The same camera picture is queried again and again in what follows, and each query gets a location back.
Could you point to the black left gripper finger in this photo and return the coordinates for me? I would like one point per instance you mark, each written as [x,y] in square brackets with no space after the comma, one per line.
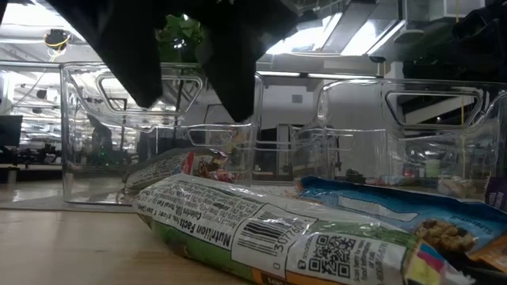
[126,47]
[233,71]

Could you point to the clear plastic bin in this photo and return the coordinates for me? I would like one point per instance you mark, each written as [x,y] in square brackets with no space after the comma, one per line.
[87,178]
[356,118]

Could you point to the green white granola bar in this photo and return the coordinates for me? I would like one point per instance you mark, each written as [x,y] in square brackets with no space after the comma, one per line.
[222,221]

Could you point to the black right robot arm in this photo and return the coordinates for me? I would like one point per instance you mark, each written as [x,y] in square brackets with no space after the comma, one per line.
[475,47]

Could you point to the blue and red granola bar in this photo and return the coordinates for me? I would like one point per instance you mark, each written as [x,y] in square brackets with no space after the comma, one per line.
[158,170]

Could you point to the green potted plant black pot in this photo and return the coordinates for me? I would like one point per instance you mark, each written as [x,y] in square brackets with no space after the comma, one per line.
[178,39]

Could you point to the black yellow ceiling fixture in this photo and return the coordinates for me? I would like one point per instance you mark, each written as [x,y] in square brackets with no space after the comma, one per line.
[57,39]

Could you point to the bright ceiling light panel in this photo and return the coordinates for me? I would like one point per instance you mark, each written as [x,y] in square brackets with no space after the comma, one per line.
[309,39]

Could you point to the ceiling light strip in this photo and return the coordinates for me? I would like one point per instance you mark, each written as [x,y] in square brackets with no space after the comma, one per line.
[336,75]

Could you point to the dark monitor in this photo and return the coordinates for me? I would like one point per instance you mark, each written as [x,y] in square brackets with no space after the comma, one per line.
[10,130]

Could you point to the green cup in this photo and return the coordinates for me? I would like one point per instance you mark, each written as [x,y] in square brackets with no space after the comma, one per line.
[432,169]

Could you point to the silver ventilation duct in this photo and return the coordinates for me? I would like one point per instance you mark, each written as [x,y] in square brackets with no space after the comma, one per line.
[435,12]

